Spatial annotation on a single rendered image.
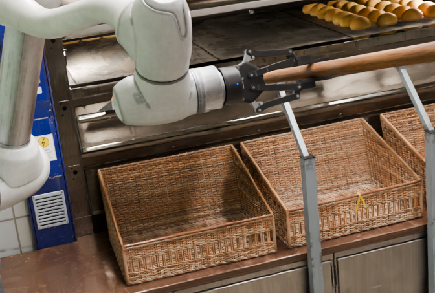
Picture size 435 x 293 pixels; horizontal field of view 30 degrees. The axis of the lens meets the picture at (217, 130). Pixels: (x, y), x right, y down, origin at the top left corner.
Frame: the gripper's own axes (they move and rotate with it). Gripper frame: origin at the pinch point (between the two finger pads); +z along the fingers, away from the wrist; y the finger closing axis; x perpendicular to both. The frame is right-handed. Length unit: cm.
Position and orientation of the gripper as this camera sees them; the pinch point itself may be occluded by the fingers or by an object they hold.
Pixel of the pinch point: (312, 70)
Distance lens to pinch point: 168.4
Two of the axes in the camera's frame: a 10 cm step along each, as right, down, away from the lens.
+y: 1.7, 9.8, 0.6
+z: 9.5, -1.8, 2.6
